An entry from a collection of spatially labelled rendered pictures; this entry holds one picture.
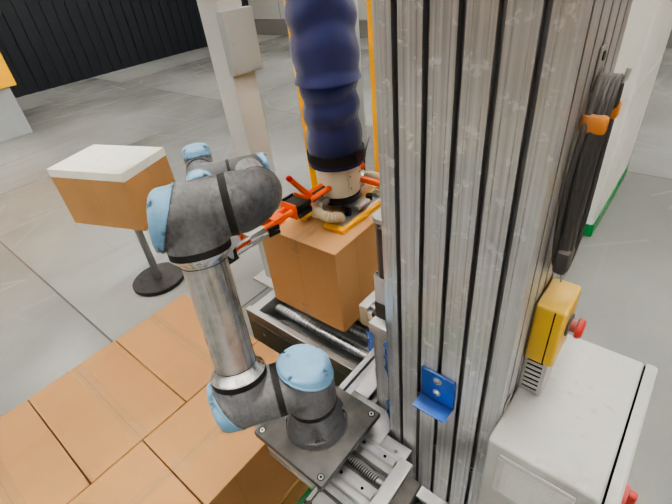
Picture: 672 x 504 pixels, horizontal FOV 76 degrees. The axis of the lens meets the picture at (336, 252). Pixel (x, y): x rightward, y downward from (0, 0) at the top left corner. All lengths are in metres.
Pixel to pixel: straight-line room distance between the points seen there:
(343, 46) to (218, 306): 0.97
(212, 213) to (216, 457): 1.15
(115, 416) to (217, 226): 1.37
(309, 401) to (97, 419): 1.25
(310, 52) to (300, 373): 1.00
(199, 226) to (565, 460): 0.74
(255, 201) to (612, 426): 0.75
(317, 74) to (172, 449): 1.42
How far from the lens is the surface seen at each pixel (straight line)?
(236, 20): 2.49
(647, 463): 2.50
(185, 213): 0.76
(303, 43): 1.51
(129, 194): 2.88
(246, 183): 0.77
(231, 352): 0.88
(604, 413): 0.98
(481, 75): 0.56
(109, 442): 1.96
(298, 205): 1.54
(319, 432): 1.05
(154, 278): 3.60
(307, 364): 0.94
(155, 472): 1.80
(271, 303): 2.15
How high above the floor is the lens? 1.98
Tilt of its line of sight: 36 degrees down
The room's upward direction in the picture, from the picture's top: 7 degrees counter-clockwise
